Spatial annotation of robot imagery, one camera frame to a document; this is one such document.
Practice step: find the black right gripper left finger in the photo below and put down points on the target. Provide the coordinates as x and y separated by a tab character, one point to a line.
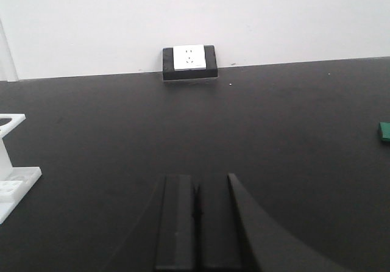
175	246

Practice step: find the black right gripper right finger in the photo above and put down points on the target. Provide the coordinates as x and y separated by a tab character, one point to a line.
237	234

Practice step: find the green block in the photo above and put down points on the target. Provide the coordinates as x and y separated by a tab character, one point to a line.
384	131

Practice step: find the white test tube rack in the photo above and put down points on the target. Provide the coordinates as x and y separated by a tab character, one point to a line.
15	181

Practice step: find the white socket on black base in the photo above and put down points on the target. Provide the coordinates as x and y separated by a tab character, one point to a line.
189	62

